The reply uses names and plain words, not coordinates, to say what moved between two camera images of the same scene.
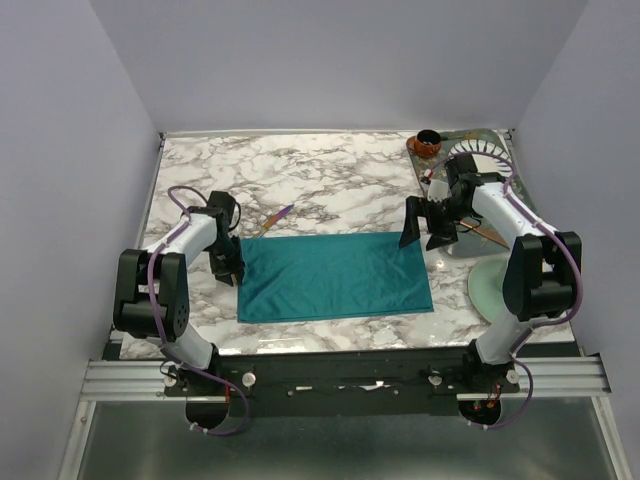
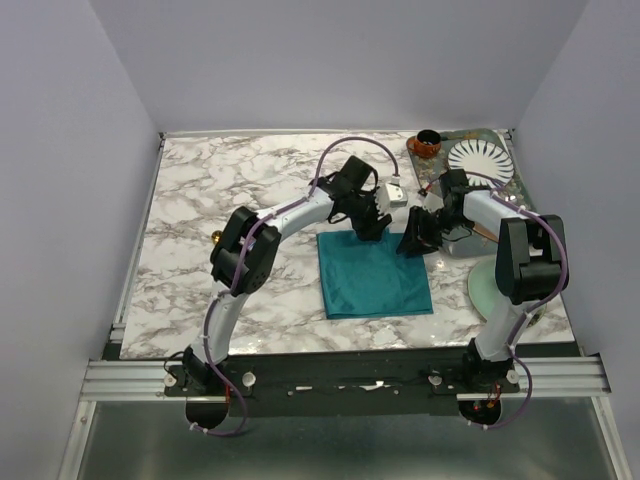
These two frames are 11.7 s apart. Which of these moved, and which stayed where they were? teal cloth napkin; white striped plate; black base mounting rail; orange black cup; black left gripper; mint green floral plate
Moved: black left gripper; teal cloth napkin
Stayed: white striped plate; black base mounting rail; mint green floral plate; orange black cup
